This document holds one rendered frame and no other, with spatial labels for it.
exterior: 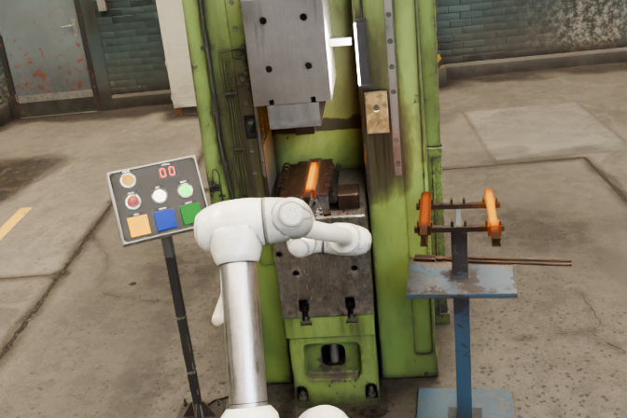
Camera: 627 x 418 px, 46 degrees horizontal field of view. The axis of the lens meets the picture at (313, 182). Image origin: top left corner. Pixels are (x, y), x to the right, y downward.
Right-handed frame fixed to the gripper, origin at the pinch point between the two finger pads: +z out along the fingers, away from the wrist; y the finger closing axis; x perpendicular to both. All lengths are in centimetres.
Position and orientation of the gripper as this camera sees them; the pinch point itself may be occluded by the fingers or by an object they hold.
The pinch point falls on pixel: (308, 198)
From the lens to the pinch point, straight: 289.6
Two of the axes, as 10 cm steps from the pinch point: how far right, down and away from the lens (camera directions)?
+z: 0.6, -4.0, 9.2
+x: -1.0, -9.2, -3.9
